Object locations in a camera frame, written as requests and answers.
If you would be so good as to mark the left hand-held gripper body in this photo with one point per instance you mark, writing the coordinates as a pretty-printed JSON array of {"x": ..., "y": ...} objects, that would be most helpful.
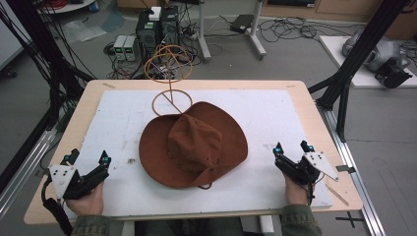
[{"x": 62, "y": 178}]

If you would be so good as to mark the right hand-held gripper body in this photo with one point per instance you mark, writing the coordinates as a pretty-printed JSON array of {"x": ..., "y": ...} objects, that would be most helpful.
[{"x": 319, "y": 164}]

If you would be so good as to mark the brown wide-brim hat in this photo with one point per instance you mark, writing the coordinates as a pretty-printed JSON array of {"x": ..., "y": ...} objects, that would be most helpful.
[{"x": 193, "y": 144}]

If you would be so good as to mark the person's left hand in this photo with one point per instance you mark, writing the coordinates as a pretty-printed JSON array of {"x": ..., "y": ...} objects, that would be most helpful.
[{"x": 87, "y": 203}]

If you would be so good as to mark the person's right hand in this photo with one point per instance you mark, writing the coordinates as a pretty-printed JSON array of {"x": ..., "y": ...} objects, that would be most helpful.
[{"x": 296, "y": 193}]

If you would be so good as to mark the black tape piece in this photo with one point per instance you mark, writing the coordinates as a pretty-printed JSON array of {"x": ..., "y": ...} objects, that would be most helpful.
[{"x": 345, "y": 168}]

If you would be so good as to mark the thin wooden stick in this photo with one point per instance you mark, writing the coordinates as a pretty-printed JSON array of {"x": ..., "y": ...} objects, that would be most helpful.
[{"x": 337, "y": 195}]

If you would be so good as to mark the white foam board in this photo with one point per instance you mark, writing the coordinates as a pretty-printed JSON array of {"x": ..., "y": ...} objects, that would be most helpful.
[{"x": 262, "y": 111}]

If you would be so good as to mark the white table leg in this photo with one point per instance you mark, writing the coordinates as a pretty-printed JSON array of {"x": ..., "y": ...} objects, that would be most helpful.
[{"x": 266, "y": 225}]

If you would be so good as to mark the white platform board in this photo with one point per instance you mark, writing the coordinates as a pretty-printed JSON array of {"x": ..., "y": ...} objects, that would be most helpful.
[{"x": 334, "y": 52}]

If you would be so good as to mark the black device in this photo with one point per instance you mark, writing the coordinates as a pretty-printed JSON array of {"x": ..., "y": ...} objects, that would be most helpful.
[{"x": 391, "y": 73}]

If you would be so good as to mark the grey power supply unit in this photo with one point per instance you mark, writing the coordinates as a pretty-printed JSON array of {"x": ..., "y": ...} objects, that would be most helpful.
[
  {"x": 119, "y": 47},
  {"x": 131, "y": 48}
]

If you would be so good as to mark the grey metal desk leg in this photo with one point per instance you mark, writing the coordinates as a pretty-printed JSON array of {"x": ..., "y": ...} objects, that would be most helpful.
[
  {"x": 257, "y": 36},
  {"x": 204, "y": 39}
]

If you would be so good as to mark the grey robot shell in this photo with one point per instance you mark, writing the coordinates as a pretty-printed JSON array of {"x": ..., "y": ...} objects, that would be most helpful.
[{"x": 382, "y": 54}]

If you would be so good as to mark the clear plastic sheet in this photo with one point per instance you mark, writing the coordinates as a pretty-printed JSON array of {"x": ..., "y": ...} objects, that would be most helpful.
[{"x": 83, "y": 31}]

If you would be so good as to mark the black flat box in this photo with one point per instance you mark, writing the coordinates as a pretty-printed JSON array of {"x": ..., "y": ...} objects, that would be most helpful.
[{"x": 242, "y": 23}]

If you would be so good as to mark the black computer tower green label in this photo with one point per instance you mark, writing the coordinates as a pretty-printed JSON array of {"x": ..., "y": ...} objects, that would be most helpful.
[{"x": 147, "y": 32}]

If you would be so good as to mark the white round table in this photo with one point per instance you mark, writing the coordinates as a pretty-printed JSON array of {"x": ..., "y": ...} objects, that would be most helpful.
[{"x": 65, "y": 6}]

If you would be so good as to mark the blue tape roll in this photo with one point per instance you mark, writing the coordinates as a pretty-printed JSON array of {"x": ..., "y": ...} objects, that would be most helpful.
[{"x": 94, "y": 6}]

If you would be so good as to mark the white box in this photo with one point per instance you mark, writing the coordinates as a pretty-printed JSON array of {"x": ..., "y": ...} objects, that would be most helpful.
[{"x": 155, "y": 13}]

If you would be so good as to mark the aluminium rail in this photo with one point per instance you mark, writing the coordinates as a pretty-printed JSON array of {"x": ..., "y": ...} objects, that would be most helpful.
[
  {"x": 23, "y": 173},
  {"x": 352, "y": 170}
]

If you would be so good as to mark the black metal frame post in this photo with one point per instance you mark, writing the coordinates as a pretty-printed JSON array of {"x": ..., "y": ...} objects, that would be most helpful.
[
  {"x": 357, "y": 55},
  {"x": 49, "y": 59}
]

